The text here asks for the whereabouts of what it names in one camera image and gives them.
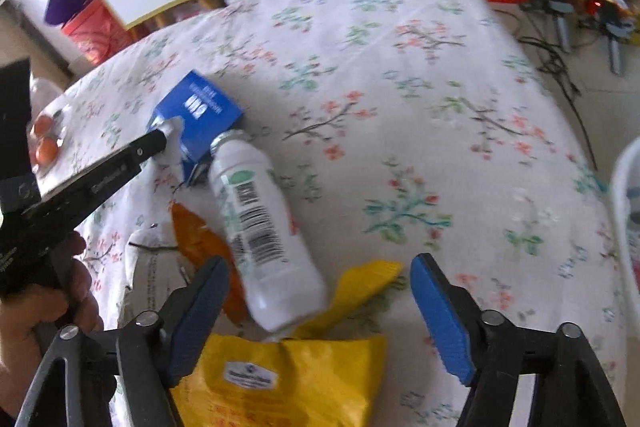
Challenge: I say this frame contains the white plastic bin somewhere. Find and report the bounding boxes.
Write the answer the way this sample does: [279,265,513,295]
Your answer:
[610,147,640,298]

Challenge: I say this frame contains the person's left hand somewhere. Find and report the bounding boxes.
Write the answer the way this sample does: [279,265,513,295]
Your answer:
[0,231,104,408]

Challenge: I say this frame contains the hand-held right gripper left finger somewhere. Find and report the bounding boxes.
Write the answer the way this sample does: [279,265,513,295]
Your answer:
[15,256,231,427]

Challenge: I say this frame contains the yellow snack bag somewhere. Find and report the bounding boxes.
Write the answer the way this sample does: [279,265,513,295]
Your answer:
[170,259,405,427]

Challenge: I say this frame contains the white printed paper sheet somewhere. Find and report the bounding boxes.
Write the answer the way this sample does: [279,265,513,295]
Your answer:
[117,227,201,323]

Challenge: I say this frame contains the blue cardboard box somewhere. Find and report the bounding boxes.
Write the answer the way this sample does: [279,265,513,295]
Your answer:
[145,69,246,185]

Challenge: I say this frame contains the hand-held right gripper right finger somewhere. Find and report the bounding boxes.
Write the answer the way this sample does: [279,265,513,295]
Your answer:
[410,253,628,427]

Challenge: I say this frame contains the orange tangerine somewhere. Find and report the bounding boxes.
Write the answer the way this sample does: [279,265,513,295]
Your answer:
[31,114,55,138]
[35,137,62,168]

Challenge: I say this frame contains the orange snack wrapper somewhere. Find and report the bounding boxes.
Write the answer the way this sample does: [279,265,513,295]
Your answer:
[170,202,248,323]

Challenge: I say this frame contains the black cable bundle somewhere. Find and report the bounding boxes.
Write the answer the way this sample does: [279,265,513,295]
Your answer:
[517,34,601,172]

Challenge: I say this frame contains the floral tablecloth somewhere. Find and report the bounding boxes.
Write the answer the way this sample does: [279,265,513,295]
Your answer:
[30,0,631,427]

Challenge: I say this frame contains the white plastic bottle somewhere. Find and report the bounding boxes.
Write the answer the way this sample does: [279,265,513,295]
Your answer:
[206,129,328,335]

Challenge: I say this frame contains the red gift bag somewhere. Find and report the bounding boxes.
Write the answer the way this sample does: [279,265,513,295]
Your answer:
[62,0,136,65]

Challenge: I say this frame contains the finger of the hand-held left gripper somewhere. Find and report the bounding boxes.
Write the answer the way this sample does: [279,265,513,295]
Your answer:
[22,130,169,249]

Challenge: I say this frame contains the black handheld device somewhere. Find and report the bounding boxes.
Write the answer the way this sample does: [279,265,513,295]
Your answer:
[530,0,576,52]
[590,2,636,78]

